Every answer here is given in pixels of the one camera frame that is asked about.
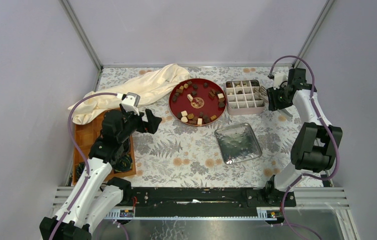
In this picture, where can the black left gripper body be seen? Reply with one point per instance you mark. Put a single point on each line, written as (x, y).
(134, 123)

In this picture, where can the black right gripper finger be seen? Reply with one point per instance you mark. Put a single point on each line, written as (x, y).
(274, 104)
(272, 93)

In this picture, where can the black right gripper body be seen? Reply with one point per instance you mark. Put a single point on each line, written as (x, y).
(285, 101)

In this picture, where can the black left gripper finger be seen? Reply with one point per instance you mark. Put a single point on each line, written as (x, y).
(149, 114)
(152, 124)

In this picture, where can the silver metal tongs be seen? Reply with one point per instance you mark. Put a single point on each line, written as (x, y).
(261, 94)

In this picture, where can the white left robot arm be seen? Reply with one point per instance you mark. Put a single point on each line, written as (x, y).
(82, 212)

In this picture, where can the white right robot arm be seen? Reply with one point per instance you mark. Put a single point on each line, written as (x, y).
(316, 147)

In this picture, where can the pink tin with white dividers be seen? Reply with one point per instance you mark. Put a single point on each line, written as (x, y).
(241, 99)

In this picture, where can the cream cloth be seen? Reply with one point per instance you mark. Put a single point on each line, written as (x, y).
(150, 86)

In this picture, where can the black paper cup liners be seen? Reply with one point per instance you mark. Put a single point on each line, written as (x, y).
(124, 166)

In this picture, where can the wooden compartment tray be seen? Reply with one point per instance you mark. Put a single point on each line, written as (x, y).
(85, 136)

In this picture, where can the red round tray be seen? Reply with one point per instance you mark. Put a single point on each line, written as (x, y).
(197, 102)

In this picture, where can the silver tin lid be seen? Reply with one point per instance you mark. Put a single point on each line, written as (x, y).
(238, 143)

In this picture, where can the floral table mat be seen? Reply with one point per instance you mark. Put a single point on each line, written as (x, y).
(180, 155)

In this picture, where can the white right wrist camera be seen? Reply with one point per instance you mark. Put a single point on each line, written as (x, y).
(280, 79)

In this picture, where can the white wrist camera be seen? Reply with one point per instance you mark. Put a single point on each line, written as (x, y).
(280, 79)
(129, 102)

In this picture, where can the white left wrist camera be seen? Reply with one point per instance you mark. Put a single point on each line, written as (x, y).
(129, 102)

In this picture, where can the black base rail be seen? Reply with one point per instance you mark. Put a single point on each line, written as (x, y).
(168, 202)

